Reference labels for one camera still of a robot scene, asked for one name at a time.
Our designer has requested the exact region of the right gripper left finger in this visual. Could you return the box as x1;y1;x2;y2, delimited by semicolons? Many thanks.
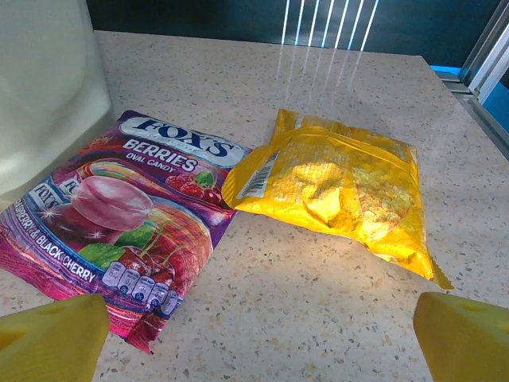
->
0;293;111;382

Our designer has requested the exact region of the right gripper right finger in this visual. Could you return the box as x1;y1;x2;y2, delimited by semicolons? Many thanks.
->
413;291;509;382

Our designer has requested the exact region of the purple berries candy bag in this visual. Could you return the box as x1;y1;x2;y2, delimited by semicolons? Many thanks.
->
0;109;255;355

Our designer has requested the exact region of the yellow snack bag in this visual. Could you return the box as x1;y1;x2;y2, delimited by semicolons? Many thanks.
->
221;107;455;290

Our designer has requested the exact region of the cream utensil holder orange rim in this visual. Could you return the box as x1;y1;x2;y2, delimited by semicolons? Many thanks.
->
0;0;113;212

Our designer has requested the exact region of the aluminium frame post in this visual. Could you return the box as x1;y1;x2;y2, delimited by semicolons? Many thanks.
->
431;0;509;160

